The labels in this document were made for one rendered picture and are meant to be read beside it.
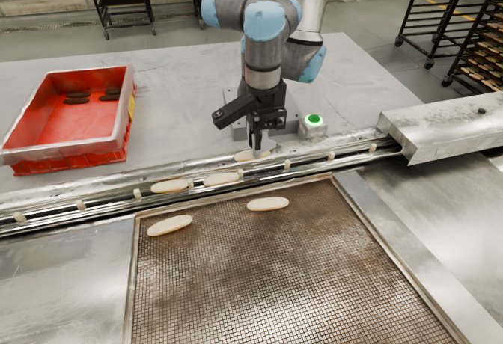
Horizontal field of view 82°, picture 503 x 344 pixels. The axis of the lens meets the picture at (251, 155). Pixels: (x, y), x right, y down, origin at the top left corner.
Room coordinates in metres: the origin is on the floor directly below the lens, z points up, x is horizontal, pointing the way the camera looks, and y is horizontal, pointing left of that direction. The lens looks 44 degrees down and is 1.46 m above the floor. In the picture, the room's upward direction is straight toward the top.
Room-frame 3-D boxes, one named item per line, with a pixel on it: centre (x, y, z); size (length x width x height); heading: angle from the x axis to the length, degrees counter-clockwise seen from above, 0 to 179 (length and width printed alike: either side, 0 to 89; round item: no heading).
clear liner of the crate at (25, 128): (0.82, 0.59, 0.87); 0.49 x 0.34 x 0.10; 12
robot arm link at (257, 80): (0.57, -0.02, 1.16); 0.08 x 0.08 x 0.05
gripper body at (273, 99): (0.57, -0.03, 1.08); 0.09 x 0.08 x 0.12; 105
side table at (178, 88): (1.03, 0.26, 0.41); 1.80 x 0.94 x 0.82; 102
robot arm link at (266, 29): (0.57, -0.03, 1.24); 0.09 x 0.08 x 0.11; 157
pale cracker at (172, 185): (0.51, 0.22, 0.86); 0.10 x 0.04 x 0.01; 101
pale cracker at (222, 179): (0.53, 0.08, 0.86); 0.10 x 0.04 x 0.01; 105
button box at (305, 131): (0.75, -0.20, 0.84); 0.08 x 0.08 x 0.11; 15
